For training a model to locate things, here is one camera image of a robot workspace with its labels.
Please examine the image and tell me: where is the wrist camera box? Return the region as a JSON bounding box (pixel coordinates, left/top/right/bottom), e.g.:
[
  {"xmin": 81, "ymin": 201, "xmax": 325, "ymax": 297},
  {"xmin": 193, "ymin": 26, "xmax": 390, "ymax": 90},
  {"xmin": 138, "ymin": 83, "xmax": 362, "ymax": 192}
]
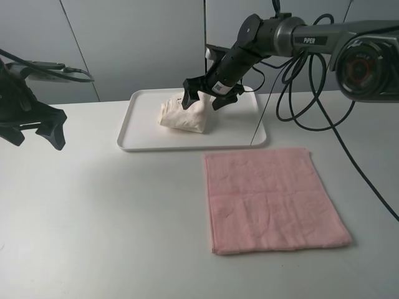
[
  {"xmin": 6, "ymin": 61, "xmax": 68, "ymax": 83},
  {"xmin": 205, "ymin": 44, "xmax": 230, "ymax": 61}
]

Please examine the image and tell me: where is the pink towel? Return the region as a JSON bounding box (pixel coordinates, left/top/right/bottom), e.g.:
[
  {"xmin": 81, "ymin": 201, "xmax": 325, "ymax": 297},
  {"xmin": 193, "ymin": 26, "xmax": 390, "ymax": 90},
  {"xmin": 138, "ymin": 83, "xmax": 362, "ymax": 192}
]
[{"xmin": 203, "ymin": 148, "xmax": 352, "ymax": 255}]

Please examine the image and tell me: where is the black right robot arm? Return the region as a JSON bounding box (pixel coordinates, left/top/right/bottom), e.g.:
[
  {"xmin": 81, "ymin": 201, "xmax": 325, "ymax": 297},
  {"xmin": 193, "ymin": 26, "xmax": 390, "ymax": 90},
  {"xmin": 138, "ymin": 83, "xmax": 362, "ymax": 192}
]
[{"xmin": 181, "ymin": 13, "xmax": 398, "ymax": 110}]

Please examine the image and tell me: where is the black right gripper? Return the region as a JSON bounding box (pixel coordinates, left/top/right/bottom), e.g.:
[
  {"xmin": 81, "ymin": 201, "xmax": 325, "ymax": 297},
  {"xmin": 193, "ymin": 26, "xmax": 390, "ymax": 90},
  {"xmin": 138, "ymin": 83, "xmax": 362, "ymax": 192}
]
[{"xmin": 181, "ymin": 74, "xmax": 244, "ymax": 110}]

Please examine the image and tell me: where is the black left camera cable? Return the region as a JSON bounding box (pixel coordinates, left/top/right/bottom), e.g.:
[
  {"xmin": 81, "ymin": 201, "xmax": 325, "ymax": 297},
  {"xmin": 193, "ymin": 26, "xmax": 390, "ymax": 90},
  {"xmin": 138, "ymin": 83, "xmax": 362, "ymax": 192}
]
[{"xmin": 0, "ymin": 48, "xmax": 95, "ymax": 83}]

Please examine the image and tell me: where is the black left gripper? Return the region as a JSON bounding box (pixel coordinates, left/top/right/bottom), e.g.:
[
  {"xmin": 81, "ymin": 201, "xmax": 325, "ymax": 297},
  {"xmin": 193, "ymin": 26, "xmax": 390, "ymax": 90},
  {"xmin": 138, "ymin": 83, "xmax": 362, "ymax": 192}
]
[{"xmin": 0, "ymin": 62, "xmax": 67, "ymax": 151}]

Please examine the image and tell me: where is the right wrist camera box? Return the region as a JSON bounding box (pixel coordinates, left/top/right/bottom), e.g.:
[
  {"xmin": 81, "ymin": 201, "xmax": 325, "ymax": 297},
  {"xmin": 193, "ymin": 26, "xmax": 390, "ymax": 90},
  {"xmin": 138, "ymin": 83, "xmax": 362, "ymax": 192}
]
[{"xmin": 205, "ymin": 44, "xmax": 230, "ymax": 61}]

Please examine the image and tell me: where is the cream white towel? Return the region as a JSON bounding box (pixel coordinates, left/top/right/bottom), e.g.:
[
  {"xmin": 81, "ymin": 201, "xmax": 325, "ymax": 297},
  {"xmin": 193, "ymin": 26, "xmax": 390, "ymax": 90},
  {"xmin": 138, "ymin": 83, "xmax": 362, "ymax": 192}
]
[{"xmin": 158, "ymin": 92, "xmax": 212, "ymax": 133}]

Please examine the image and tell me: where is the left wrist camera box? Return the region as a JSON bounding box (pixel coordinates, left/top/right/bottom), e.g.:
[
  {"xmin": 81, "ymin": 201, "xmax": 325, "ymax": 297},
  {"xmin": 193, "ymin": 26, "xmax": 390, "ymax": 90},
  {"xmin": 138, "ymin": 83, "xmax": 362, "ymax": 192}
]
[{"xmin": 6, "ymin": 61, "xmax": 68, "ymax": 83}]

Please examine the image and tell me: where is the white plastic tray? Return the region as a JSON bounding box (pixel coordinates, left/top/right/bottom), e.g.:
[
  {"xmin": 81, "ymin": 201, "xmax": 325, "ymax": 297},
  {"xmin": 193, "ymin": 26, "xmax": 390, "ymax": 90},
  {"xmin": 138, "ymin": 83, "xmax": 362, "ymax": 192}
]
[{"xmin": 117, "ymin": 88, "xmax": 267, "ymax": 151}]

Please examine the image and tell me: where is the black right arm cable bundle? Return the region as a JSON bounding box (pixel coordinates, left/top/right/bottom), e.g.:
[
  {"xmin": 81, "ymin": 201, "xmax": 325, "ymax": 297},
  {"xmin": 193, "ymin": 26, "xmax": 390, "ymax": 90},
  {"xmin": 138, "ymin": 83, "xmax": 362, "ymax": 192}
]
[{"xmin": 249, "ymin": 0, "xmax": 399, "ymax": 222}]

